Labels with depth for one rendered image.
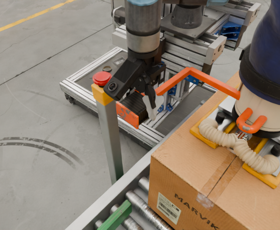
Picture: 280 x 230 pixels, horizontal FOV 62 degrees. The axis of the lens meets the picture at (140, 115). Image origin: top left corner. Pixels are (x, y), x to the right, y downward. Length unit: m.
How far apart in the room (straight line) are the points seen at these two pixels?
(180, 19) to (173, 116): 0.89
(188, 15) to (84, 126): 1.33
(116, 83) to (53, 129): 1.64
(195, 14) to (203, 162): 0.69
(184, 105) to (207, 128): 1.25
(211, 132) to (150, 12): 0.38
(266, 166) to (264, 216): 0.13
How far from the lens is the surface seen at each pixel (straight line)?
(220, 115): 0.81
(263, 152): 0.80
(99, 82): 0.84
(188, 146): 0.76
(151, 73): 0.58
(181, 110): 1.91
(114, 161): 1.23
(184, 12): 1.16
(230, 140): 0.70
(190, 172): 0.72
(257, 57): 0.64
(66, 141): 2.03
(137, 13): 0.49
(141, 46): 0.52
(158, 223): 1.07
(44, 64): 2.93
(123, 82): 0.54
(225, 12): 1.63
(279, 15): 0.59
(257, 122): 0.70
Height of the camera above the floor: 1.56
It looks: 47 degrees down
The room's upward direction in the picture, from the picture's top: straight up
